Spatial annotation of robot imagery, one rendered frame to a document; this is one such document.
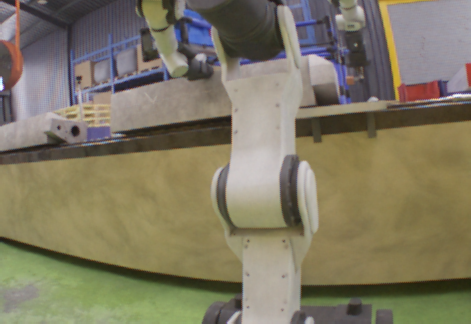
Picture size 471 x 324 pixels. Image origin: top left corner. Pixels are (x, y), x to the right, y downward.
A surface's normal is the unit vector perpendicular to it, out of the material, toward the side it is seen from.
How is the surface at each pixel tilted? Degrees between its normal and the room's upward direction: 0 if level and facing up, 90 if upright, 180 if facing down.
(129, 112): 80
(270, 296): 75
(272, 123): 70
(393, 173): 90
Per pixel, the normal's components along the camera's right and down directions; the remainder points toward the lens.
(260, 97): -0.43, -0.26
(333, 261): -0.42, 0.11
